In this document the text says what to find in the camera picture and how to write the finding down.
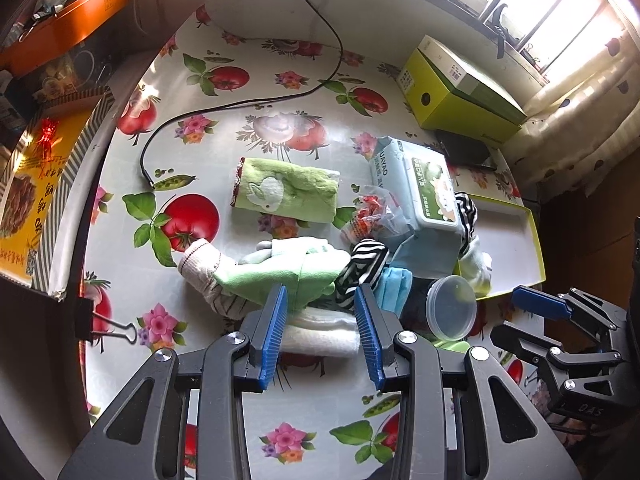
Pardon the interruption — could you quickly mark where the black white striped sock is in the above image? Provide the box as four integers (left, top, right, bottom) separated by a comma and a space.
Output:
452, 192, 481, 257
335, 241, 390, 306

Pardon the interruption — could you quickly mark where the green cup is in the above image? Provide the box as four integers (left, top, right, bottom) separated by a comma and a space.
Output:
430, 339, 471, 356

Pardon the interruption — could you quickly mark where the black binder clip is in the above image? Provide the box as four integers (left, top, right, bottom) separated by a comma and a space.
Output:
74, 297, 139, 346

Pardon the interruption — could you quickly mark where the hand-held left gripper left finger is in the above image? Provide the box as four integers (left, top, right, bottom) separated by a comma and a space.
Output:
57, 284, 289, 480

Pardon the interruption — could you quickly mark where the orange shelf with clutter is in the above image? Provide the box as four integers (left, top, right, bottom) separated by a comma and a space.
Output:
0, 0, 129, 77

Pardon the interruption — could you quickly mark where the black window handle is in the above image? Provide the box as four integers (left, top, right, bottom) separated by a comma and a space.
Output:
492, 4, 509, 62

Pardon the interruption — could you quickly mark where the yellow-green cardboard box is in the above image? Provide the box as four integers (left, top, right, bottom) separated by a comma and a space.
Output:
397, 35, 529, 146

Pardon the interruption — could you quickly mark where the light blue wet wipes pack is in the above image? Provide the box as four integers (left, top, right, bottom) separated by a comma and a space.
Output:
367, 136, 464, 281

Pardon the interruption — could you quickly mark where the printed cardboard box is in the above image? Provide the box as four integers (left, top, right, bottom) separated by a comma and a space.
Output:
0, 85, 117, 302

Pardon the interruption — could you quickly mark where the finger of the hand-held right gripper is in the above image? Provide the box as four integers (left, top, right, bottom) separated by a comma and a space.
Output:
490, 323, 624, 387
511, 285, 629, 332

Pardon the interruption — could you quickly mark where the yellow-green shallow tray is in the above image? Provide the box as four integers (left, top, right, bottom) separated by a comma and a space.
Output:
452, 192, 546, 301

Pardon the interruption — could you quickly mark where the blue face mask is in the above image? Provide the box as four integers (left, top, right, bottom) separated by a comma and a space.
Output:
375, 266, 414, 319

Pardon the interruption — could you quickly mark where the white folded towel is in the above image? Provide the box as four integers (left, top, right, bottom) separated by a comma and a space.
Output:
282, 305, 361, 359

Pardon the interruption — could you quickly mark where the pale grey-green sock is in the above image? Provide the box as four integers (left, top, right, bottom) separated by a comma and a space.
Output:
239, 237, 351, 311

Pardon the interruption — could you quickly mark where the cream sock red trim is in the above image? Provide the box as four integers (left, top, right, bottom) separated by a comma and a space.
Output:
176, 238, 251, 317

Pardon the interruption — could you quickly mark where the clear plastic round container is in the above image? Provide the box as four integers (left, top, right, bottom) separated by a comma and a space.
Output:
425, 276, 477, 344

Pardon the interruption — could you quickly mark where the black cable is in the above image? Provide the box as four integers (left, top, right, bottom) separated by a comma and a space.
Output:
140, 0, 344, 191

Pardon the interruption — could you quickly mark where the green rabbit towel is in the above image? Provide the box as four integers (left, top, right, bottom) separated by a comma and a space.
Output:
231, 157, 341, 224

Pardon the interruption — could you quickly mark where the clear plastic bag red print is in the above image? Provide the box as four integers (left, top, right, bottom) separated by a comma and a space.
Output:
340, 185, 414, 247

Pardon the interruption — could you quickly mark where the fruit print tablecloth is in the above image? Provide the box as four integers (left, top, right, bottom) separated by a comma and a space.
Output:
82, 5, 546, 480

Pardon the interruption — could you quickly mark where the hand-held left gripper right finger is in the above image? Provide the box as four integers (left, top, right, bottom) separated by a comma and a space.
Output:
354, 283, 583, 480

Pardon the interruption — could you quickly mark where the dark cloth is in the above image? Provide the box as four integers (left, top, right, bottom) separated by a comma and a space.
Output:
400, 277, 436, 333

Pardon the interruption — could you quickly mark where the cream dotted curtain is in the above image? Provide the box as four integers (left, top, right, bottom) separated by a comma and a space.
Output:
500, 25, 640, 202

